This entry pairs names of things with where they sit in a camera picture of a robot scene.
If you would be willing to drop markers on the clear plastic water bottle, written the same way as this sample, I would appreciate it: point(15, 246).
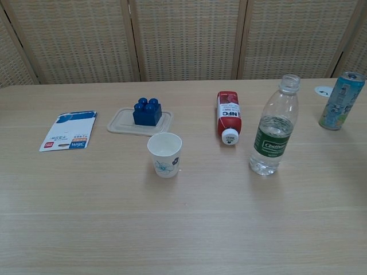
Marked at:
point(271, 143)

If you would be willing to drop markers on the white paper cup blue flower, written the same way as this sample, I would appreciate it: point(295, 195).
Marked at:
point(166, 166)

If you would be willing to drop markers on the red NFC juice bottle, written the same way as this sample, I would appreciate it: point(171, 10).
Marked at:
point(228, 118)

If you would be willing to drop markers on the blue building block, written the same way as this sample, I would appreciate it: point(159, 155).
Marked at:
point(146, 116)

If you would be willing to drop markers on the woven bamboo folding screen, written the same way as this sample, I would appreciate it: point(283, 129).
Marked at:
point(183, 40)

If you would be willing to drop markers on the white blue packaging card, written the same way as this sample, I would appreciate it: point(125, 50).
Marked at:
point(68, 129)

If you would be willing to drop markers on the light blue drink can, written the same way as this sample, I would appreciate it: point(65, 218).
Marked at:
point(341, 103)

